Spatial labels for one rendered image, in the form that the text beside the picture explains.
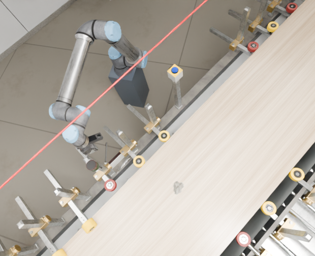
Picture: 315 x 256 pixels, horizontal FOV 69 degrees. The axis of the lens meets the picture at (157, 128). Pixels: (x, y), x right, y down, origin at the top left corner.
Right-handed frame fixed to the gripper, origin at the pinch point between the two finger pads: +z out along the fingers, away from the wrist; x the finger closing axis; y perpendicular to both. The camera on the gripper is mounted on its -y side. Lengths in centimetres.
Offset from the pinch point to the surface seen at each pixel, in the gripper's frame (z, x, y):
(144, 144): 26.4, 8.8, -28.3
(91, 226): -1.2, 41.3, 27.8
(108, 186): 5.8, 25.2, 8.0
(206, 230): 6, 83, -27
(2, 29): 64, -255, 32
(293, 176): 5, 90, -90
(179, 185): 4, 53, -30
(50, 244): 0, 34, 55
